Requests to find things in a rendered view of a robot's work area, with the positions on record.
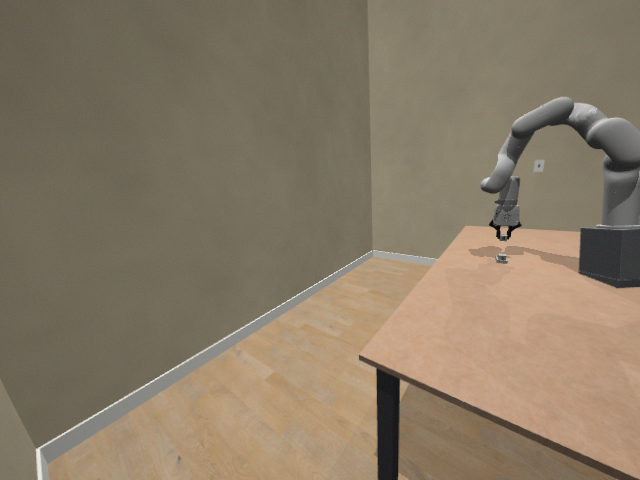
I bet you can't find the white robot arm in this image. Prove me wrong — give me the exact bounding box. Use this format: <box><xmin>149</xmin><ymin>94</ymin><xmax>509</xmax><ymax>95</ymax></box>
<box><xmin>480</xmin><ymin>97</ymin><xmax>640</xmax><ymax>229</ymax></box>

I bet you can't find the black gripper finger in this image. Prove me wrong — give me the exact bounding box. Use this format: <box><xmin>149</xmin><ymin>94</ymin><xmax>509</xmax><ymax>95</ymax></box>
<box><xmin>489</xmin><ymin>220</ymin><xmax>501</xmax><ymax>239</ymax></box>
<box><xmin>507</xmin><ymin>222</ymin><xmax>522</xmax><ymax>240</ymax></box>

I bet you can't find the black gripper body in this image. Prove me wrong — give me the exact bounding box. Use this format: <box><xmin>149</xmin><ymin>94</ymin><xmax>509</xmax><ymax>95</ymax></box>
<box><xmin>493</xmin><ymin>205</ymin><xmax>519</xmax><ymax>226</ymax></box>

